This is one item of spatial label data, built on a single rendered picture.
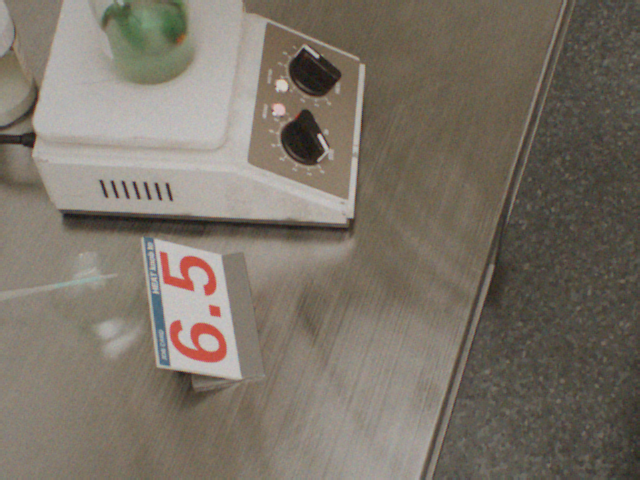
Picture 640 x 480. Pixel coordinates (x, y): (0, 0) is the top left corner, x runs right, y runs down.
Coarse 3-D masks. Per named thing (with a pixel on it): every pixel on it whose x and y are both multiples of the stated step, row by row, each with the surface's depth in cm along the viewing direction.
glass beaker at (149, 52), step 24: (96, 0) 66; (144, 0) 65; (168, 0) 66; (96, 24) 69; (120, 24) 67; (144, 24) 67; (168, 24) 68; (192, 24) 70; (120, 48) 69; (144, 48) 68; (168, 48) 69; (192, 48) 71; (120, 72) 71; (144, 72) 70; (168, 72) 71
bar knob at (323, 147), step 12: (300, 120) 73; (312, 120) 73; (288, 132) 74; (300, 132) 74; (312, 132) 73; (288, 144) 73; (300, 144) 74; (312, 144) 73; (324, 144) 73; (300, 156) 73; (312, 156) 73
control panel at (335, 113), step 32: (288, 32) 78; (288, 64) 77; (352, 64) 80; (256, 96) 74; (288, 96) 76; (320, 96) 77; (352, 96) 78; (256, 128) 73; (320, 128) 76; (352, 128) 77; (256, 160) 72; (288, 160) 73
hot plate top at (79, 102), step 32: (64, 0) 76; (192, 0) 76; (224, 0) 76; (64, 32) 75; (224, 32) 74; (64, 64) 73; (96, 64) 73; (224, 64) 73; (64, 96) 72; (96, 96) 72; (128, 96) 72; (160, 96) 72; (192, 96) 72; (224, 96) 72; (64, 128) 71; (96, 128) 71; (128, 128) 70; (160, 128) 70; (192, 128) 70; (224, 128) 70
